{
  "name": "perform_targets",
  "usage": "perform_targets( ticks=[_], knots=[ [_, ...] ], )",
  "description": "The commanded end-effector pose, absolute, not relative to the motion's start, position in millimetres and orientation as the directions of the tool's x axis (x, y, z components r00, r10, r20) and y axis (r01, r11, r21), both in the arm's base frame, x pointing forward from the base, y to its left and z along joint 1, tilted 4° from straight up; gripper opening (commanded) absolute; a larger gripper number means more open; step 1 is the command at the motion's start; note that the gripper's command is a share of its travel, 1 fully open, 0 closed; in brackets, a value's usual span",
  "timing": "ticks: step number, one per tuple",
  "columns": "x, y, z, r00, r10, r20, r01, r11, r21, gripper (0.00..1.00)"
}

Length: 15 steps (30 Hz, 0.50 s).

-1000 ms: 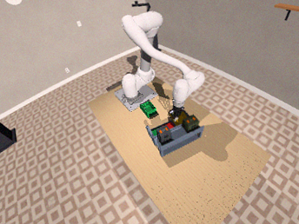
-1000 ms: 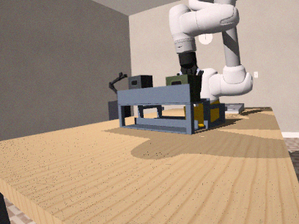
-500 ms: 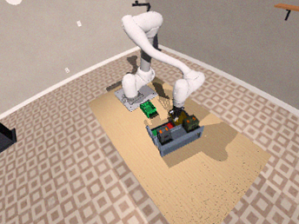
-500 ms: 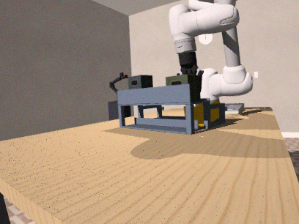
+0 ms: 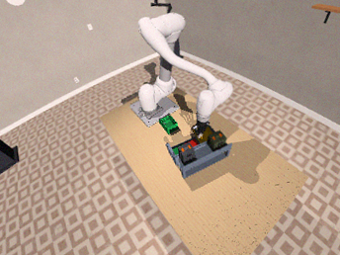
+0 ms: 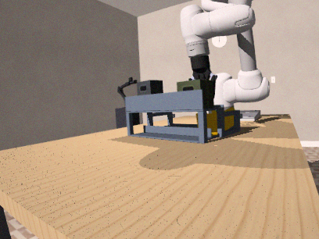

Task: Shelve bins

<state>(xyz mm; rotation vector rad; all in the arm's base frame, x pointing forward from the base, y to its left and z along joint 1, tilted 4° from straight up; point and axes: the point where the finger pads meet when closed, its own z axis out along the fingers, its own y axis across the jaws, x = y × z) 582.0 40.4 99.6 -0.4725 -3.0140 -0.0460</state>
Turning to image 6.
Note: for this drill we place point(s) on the yellow bin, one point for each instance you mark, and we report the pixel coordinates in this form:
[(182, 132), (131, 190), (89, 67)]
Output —
[(212, 120)]

